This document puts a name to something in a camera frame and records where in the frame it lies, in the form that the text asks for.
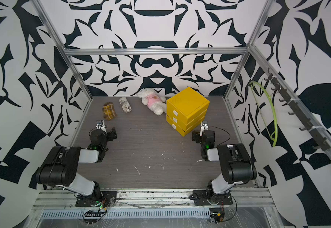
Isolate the yellow plastic drawer cabinet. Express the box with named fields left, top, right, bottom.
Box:
left=166, top=87, right=210, bottom=136

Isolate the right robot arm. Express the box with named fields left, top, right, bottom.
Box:
left=192, top=130, right=257, bottom=199

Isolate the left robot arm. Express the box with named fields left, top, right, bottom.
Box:
left=35, top=125, right=117, bottom=205

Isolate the brown plaid cloth item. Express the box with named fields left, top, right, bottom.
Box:
left=102, top=102, right=117, bottom=121

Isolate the white patterned small shoe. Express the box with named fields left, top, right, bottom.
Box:
left=119, top=97, right=132, bottom=113

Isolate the white plush toy pink shirt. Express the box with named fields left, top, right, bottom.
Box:
left=137, top=88, right=166, bottom=116

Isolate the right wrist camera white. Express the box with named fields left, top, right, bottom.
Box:
left=200, top=121, right=209, bottom=136

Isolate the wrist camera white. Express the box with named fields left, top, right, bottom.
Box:
left=96, top=120, right=107, bottom=133
left=200, top=121, right=209, bottom=136

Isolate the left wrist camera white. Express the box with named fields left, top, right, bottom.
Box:
left=96, top=120, right=107, bottom=133

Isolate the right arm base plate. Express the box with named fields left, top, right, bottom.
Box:
left=189, top=190, right=233, bottom=206

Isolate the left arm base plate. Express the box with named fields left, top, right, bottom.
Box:
left=75, top=191, right=118, bottom=208

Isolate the green cable loop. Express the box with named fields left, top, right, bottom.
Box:
left=248, top=81, right=278, bottom=148

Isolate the black wall hook rack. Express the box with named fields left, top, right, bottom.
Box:
left=265, top=68, right=331, bottom=151

